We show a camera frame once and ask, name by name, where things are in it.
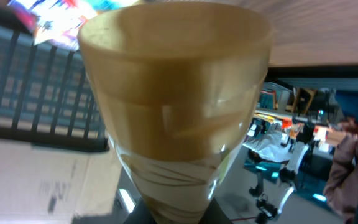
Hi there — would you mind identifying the person in pink top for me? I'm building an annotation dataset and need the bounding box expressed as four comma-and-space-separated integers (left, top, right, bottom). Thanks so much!
321, 90, 358, 224

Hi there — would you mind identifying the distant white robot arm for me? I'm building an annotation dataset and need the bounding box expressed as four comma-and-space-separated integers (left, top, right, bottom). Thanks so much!
127, 142, 309, 223

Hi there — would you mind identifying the cardboard box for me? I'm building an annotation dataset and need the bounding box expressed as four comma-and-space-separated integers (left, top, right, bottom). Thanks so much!
0, 139, 121, 223

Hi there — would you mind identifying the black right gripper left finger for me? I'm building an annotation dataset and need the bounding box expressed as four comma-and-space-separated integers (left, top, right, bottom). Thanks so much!
131, 198, 157, 224

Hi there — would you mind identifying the red purple tissue pack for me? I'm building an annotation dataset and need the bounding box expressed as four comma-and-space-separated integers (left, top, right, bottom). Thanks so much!
7, 0, 143, 51

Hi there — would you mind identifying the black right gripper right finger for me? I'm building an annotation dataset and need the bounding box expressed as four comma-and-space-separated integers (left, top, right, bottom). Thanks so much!
199, 199, 232, 224

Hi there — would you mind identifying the white tube with gold cap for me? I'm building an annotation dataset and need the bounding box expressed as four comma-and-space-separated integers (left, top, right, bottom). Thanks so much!
78, 1, 272, 223

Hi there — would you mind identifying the grey plastic shopping basket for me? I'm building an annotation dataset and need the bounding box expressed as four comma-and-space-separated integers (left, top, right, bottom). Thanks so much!
0, 7, 109, 153

